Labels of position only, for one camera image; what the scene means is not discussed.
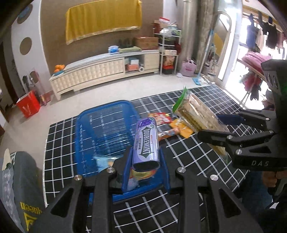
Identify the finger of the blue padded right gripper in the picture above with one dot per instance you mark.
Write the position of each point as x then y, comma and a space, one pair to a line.
231, 119

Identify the silver standing air conditioner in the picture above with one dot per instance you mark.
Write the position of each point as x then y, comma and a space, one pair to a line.
187, 23

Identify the person's right hand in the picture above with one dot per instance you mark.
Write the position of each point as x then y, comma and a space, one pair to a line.
270, 178

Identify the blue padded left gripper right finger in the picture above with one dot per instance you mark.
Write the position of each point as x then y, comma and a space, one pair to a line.
164, 171

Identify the orange snack pouch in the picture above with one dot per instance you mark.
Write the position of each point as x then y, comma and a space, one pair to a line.
184, 130

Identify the red pizza snack bag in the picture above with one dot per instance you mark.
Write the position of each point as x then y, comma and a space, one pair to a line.
161, 118

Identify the pink gift bag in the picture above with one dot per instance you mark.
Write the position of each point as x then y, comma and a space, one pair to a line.
188, 68

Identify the pink blanket on rack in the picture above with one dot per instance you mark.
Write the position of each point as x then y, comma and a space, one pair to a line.
255, 60

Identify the purple Doublemint gum box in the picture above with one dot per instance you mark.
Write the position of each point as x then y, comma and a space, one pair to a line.
146, 146

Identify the grey queen print cushion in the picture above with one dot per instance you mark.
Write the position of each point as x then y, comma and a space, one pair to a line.
21, 191

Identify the orange sausage stick pack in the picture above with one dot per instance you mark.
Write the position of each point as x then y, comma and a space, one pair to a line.
168, 133

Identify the red yellow tofu snack bag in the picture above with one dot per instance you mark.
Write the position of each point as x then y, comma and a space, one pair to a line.
135, 176

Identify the light blue pastry pack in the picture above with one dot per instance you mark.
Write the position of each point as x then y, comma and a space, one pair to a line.
103, 162

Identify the black white grid tablecloth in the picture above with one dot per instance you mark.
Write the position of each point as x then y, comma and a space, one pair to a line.
202, 181

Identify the blue plastic basket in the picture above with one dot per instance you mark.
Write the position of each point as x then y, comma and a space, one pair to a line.
107, 130

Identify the plate of oranges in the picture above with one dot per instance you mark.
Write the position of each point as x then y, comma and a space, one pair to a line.
59, 68

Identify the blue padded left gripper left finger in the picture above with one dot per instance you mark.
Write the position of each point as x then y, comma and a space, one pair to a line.
127, 178

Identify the yellow cloth covered TV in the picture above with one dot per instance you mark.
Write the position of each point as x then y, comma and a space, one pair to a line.
101, 17

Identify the red paper bag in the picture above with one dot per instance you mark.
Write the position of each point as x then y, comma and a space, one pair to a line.
28, 104

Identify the white metal shelf rack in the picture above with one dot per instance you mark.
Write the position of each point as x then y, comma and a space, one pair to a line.
169, 45

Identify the blue tissue box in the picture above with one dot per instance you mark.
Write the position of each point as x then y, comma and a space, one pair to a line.
113, 49

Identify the cardboard box on cabinet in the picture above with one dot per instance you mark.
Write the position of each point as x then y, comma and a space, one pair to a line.
147, 43

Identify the white TV cabinet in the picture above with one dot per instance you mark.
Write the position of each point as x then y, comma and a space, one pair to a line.
104, 68

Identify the green-end cracker pack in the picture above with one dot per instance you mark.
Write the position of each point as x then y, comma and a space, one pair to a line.
195, 114

